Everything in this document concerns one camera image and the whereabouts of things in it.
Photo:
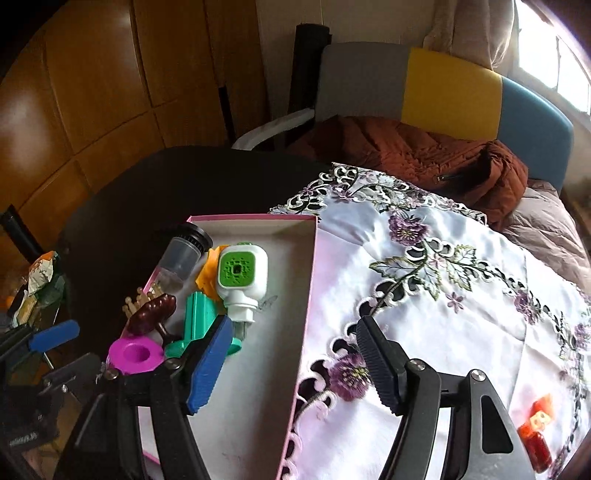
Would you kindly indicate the crumpled snack bag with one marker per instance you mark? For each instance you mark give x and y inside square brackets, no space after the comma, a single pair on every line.
[42,272]

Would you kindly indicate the magenta plastic toy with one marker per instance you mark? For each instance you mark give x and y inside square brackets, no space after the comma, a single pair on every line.
[122,353]

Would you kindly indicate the pink cardboard box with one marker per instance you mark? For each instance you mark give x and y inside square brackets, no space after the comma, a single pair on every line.
[258,369]

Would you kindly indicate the grey yellow blue chair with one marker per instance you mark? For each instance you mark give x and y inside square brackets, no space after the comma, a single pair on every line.
[360,78]

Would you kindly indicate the bright window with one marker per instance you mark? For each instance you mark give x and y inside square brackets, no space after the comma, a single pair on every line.
[554,50]

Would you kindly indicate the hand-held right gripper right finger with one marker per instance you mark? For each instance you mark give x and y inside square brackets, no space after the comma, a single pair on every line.
[383,369]

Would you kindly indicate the brown hair comb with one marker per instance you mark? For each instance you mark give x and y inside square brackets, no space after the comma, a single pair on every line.
[152,311]

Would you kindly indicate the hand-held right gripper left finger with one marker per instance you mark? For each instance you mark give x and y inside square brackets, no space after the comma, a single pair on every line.
[210,364]

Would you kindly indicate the orange die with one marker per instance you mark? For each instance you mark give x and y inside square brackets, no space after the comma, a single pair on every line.
[541,408]

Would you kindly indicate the orange plastic toy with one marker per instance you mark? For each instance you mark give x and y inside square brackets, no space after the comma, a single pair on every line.
[207,274]

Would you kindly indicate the red plastic toy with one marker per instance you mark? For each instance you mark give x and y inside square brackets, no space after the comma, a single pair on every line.
[535,445]

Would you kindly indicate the rust orange quilted jacket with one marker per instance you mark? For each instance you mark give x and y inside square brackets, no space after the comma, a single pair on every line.
[392,147]

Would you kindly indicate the clear jar with black lid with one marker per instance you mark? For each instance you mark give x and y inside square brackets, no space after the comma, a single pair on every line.
[178,258]

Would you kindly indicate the green plastic toy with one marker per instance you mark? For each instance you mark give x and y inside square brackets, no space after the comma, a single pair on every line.
[198,318]

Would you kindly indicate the white and green plug-in device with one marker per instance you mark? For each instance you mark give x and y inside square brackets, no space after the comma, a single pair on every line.
[242,267]

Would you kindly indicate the black tube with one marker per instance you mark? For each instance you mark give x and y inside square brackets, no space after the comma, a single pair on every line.
[18,233]

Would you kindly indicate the wooden wardrobe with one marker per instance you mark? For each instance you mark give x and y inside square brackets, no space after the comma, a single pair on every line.
[106,92]

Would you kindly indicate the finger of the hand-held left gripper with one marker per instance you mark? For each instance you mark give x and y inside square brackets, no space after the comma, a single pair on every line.
[74,371]
[53,336]

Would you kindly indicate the pink quilt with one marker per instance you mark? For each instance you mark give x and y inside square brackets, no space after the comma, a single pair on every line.
[549,221]

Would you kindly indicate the embroidered floral tablecloth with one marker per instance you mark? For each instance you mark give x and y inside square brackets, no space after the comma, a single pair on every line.
[461,332]

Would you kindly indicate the beige curtain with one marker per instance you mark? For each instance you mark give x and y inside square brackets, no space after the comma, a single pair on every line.
[471,27]

